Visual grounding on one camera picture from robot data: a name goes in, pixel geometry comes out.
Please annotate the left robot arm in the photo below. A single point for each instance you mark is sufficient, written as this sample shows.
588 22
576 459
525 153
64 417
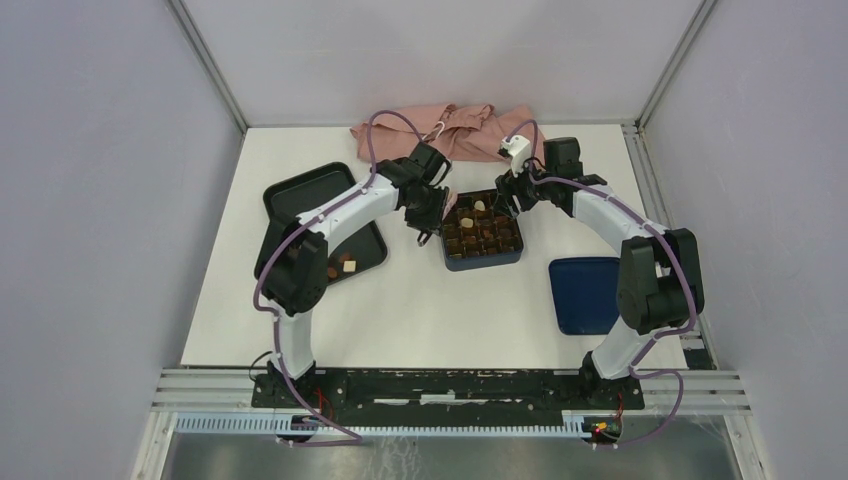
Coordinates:
292 269

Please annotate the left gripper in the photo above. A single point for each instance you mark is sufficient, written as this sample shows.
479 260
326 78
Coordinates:
432 222

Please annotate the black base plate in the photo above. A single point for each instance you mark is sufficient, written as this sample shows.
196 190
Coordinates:
447 398

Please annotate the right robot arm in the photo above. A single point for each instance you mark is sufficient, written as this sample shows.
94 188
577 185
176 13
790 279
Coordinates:
659 286

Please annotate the black chocolate tray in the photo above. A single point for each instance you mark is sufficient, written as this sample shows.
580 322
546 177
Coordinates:
312 189

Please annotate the blue chocolate box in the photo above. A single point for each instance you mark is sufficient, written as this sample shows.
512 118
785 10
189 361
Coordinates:
474 240

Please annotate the blue box lid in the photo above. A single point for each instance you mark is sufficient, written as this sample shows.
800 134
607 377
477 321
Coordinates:
584 293

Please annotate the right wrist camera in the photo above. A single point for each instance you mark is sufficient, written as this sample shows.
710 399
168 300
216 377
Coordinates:
517 149

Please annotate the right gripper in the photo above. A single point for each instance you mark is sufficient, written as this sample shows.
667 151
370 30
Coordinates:
509 185

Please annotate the pink cloth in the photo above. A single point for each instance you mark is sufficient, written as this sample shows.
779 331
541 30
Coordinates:
469 133

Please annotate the pink silicone tongs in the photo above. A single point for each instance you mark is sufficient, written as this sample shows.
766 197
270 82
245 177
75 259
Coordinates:
451 200

